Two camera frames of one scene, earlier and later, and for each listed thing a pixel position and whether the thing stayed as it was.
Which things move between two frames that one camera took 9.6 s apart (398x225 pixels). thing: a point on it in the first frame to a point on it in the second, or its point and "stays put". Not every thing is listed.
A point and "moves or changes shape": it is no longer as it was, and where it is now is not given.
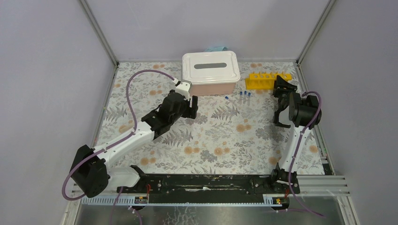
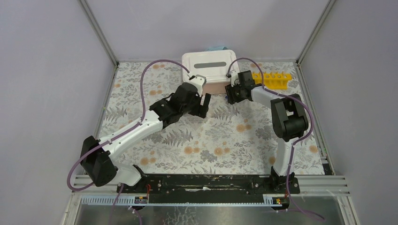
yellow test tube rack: (264, 81) stays put
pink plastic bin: (212, 89) stays put
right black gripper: (279, 84) to (231, 97)
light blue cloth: (218, 48) stays put
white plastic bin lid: (210, 67) moves or changes shape
